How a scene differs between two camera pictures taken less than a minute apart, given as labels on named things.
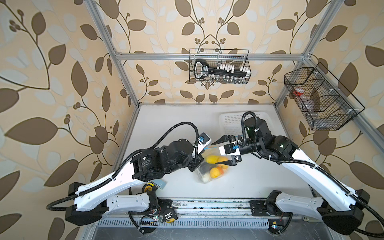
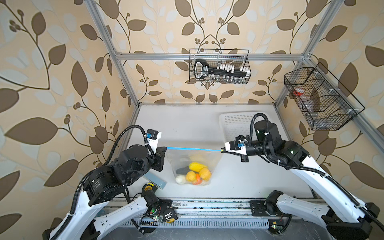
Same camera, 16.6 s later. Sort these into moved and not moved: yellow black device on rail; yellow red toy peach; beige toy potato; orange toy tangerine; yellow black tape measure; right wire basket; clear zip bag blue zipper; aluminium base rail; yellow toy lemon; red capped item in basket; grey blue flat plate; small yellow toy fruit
Moved: small yellow toy fruit; yellow toy lemon; clear zip bag blue zipper; orange toy tangerine; yellow red toy peach; beige toy potato
Not moved: yellow black device on rail; grey blue flat plate; right wire basket; aluminium base rail; red capped item in basket; yellow black tape measure
